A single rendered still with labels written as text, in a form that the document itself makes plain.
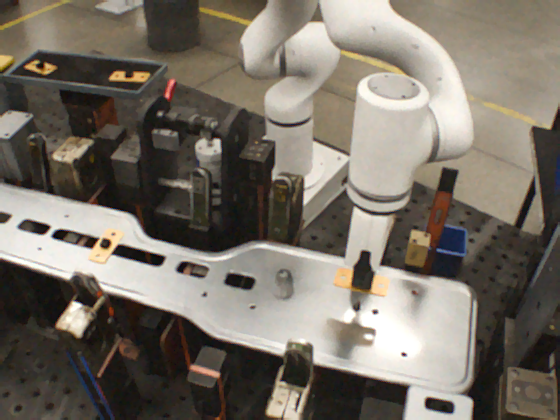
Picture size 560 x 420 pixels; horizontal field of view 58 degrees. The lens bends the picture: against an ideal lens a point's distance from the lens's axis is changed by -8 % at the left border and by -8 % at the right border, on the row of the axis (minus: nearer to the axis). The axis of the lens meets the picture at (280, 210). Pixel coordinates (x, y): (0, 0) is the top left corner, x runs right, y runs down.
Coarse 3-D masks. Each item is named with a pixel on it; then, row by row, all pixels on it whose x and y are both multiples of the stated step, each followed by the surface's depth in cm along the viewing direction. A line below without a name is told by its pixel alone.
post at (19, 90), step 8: (16, 64) 123; (0, 72) 120; (0, 80) 120; (0, 88) 121; (8, 88) 122; (16, 88) 125; (0, 96) 123; (8, 96) 123; (16, 96) 126; (24, 96) 129; (0, 104) 125; (8, 104) 124; (16, 104) 126; (24, 104) 129; (0, 112) 127; (24, 112) 131
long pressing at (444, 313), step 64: (0, 192) 108; (0, 256) 95; (64, 256) 95; (192, 256) 96; (256, 256) 96; (320, 256) 96; (192, 320) 86; (256, 320) 86; (320, 320) 86; (384, 320) 86; (448, 320) 86; (448, 384) 77
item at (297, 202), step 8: (296, 176) 102; (296, 184) 100; (304, 184) 103; (296, 192) 99; (296, 200) 98; (296, 208) 100; (296, 216) 102; (296, 224) 103; (296, 232) 105; (272, 240) 105; (280, 240) 105; (288, 240) 104; (296, 240) 105
